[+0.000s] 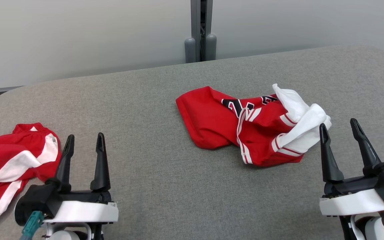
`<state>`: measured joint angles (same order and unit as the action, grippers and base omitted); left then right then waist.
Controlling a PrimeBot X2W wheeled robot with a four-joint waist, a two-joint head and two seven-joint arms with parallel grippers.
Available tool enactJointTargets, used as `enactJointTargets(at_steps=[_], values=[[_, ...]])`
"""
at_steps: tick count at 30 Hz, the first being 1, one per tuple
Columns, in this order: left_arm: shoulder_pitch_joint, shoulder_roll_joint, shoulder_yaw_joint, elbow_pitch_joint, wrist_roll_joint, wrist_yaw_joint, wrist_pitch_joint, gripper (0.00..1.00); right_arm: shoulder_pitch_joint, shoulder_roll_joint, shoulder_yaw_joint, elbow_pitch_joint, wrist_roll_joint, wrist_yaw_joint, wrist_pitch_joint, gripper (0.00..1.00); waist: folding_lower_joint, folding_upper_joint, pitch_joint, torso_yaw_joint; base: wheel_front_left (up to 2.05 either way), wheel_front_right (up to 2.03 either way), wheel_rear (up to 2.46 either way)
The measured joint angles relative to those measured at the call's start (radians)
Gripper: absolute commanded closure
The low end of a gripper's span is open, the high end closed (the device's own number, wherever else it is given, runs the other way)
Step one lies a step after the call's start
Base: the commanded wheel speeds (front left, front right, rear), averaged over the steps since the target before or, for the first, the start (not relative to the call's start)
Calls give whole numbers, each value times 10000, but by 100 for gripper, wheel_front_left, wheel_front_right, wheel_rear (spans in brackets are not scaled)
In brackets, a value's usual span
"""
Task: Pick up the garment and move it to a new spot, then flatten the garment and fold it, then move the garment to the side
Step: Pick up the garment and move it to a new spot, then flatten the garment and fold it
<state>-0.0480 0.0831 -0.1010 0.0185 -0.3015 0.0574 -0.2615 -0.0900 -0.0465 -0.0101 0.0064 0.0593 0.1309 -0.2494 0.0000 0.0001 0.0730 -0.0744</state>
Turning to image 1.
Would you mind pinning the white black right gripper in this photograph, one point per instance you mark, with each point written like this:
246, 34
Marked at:
352, 203

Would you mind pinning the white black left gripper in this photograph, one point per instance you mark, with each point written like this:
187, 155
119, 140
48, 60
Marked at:
85, 211

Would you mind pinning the red jersey with white sleeves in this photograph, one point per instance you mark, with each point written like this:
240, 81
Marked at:
212, 123

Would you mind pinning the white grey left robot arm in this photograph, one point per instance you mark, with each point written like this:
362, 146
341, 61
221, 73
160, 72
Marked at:
65, 235

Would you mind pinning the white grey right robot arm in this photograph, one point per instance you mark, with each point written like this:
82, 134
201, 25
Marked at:
378, 230

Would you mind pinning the grey fabric sofa cushion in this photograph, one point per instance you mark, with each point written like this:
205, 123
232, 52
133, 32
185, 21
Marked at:
178, 200

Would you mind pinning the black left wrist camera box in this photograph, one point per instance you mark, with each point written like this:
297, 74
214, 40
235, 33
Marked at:
35, 200

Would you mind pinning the grey cylindrical post foot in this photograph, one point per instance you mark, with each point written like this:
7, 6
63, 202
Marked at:
190, 50
211, 46

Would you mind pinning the grey partition post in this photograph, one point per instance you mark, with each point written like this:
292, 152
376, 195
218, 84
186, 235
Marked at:
197, 20

